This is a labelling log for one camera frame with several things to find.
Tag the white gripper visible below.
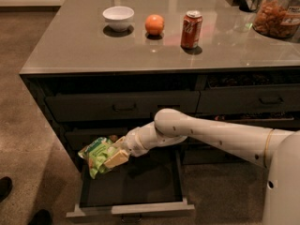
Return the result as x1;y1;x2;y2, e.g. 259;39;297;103
104;127;149;169

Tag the green rice chip bag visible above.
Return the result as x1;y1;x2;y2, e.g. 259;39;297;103
78;137;116;179

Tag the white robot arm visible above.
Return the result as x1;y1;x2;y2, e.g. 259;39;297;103
104;109;300;225

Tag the top left drawer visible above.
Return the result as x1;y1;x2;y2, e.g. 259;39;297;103
45;91;200;122

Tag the middle left drawer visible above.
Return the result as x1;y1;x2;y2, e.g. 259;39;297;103
65;127;128;150

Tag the open bottom left drawer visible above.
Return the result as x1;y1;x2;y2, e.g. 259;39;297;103
67;148;194;224

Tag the top right drawer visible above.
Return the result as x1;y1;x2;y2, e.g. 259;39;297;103
198;70;300;115

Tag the grey kitchen island cabinet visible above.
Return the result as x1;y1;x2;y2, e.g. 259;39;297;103
21;0;300;158

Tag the black shoe lower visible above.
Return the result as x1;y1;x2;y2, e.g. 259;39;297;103
28;209;53;225

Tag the black shoe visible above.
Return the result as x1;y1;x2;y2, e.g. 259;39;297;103
0;176;13;202
28;209;53;225

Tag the black shoe upper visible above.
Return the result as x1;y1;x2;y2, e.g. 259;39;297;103
0;176;13;202

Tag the orange fruit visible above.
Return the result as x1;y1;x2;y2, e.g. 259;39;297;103
145;14;164;36

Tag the white ceramic bowl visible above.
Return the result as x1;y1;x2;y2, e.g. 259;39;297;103
102;6;134;32

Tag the red cola can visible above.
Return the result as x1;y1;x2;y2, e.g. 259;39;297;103
181;10;203;49

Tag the glass jar of snacks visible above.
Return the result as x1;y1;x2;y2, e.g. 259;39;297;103
253;0;300;38

